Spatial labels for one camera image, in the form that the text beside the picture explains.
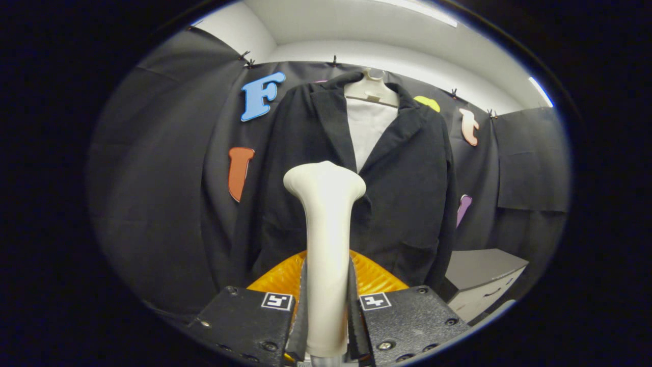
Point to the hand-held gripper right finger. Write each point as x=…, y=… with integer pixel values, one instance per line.
x=356, y=326

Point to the black backdrop cloth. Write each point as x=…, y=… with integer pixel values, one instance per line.
x=168, y=153

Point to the white clothes hanger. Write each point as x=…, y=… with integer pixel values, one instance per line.
x=369, y=92

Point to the grey cabinet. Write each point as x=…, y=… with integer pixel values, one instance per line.
x=479, y=267

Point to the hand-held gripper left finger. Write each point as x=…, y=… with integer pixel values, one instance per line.
x=300, y=326

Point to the white shirt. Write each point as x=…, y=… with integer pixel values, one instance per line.
x=369, y=132

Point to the black suit jacket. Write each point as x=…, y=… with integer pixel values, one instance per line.
x=407, y=178

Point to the white garment steamer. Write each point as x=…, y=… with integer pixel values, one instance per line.
x=326, y=229

